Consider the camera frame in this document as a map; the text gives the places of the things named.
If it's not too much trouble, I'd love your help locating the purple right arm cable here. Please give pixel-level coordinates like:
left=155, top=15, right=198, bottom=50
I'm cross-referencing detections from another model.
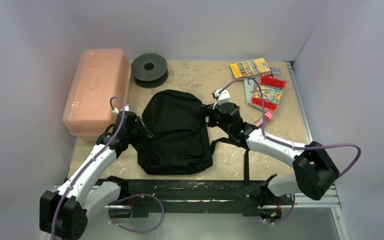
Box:
left=217, top=76, right=362, bottom=180

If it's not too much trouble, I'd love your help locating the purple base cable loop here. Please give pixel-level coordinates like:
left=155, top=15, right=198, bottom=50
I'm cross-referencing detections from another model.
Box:
left=107, top=193, right=165, bottom=234

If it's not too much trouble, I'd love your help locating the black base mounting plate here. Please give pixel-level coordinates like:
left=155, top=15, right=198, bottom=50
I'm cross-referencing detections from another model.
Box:
left=108, top=179, right=293, bottom=219

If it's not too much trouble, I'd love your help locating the grey thin booklet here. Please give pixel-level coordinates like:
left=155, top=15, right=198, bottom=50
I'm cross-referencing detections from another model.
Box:
left=243, top=77, right=255, bottom=104

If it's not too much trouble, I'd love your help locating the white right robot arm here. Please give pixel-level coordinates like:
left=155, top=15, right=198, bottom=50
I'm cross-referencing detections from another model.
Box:
left=201, top=102, right=340, bottom=204

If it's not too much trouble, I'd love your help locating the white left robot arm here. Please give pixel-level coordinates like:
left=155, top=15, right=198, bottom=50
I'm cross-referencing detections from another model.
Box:
left=39, top=111, right=151, bottom=240

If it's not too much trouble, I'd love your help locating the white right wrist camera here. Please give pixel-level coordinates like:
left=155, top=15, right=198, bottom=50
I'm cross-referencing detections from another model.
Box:
left=212, top=88, right=230, bottom=110

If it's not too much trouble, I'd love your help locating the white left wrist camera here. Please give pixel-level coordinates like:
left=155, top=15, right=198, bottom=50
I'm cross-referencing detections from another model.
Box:
left=111, top=104, right=130, bottom=115

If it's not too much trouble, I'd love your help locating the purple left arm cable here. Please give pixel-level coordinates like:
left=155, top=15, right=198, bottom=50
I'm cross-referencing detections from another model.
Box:
left=50, top=96, right=127, bottom=240

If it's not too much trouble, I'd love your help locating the black filament spool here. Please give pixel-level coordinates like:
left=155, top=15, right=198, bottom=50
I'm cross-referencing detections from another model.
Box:
left=131, top=53, right=169, bottom=89

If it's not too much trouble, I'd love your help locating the red comic book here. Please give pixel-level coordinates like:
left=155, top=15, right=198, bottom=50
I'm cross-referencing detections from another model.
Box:
left=247, top=75, right=287, bottom=114

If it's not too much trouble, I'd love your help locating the small patterned card pack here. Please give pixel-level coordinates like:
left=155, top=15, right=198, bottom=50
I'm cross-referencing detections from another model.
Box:
left=269, top=67, right=281, bottom=79

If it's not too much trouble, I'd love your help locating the black student backpack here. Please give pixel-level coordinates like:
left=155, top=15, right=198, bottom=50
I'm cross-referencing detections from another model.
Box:
left=132, top=89, right=236, bottom=176

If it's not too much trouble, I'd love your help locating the yellow picture book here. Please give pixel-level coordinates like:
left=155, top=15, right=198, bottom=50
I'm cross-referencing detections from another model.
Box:
left=229, top=58, right=272, bottom=80

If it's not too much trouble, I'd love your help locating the aluminium frame rail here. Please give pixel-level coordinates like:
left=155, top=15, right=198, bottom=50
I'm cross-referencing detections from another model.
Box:
left=286, top=61, right=350, bottom=240

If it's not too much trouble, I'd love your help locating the translucent pink storage box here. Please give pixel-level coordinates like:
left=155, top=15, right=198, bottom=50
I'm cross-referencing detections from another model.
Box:
left=62, top=48, right=131, bottom=142

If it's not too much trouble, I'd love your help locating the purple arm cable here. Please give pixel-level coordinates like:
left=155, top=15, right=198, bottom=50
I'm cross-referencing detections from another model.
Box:
left=217, top=76, right=362, bottom=180
left=50, top=96, right=127, bottom=240

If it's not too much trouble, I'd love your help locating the pink-capped sprinkle tube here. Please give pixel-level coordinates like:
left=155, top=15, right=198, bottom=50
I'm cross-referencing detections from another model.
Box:
left=255, top=112, right=274, bottom=128

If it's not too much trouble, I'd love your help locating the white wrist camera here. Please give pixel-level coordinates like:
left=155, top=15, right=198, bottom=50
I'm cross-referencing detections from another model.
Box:
left=111, top=104, right=130, bottom=115
left=212, top=88, right=230, bottom=110

